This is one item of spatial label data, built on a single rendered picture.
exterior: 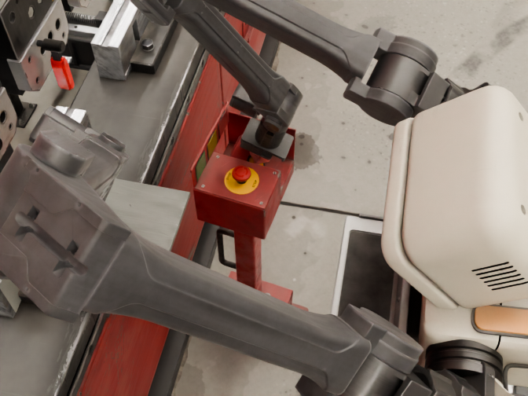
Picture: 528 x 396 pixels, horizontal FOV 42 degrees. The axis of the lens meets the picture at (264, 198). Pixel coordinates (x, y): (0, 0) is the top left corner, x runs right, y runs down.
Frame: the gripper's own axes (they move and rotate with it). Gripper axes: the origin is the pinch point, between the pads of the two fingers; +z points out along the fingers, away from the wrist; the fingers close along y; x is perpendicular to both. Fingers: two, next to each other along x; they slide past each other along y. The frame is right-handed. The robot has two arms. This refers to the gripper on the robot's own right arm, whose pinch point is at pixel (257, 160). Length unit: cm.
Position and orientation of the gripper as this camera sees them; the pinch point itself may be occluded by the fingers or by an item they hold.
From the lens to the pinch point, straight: 152.9
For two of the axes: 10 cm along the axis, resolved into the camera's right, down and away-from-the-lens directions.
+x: -3.2, 7.7, -5.5
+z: -2.6, 4.9, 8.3
